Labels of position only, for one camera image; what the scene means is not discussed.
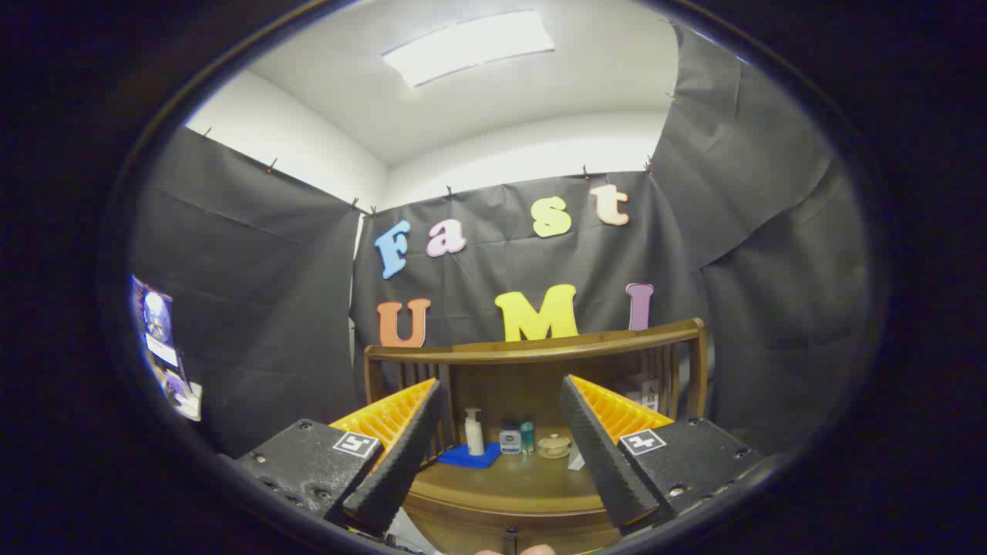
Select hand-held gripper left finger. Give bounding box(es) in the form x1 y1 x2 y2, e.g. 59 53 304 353
231 378 448 537

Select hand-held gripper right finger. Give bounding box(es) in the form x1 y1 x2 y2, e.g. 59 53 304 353
559 375 764 534

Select wooden countertop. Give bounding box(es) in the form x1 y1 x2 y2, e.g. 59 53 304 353
409 432 610 517

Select wooden cabinet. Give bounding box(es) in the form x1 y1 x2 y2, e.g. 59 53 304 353
362 318 710 555

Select blue cloth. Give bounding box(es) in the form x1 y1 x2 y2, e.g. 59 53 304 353
438 442 502 469

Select ceiling light panel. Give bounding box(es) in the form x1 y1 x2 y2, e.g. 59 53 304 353
382 9 556 88

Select wall poster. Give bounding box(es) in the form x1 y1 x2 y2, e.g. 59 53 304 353
130 275 204 422

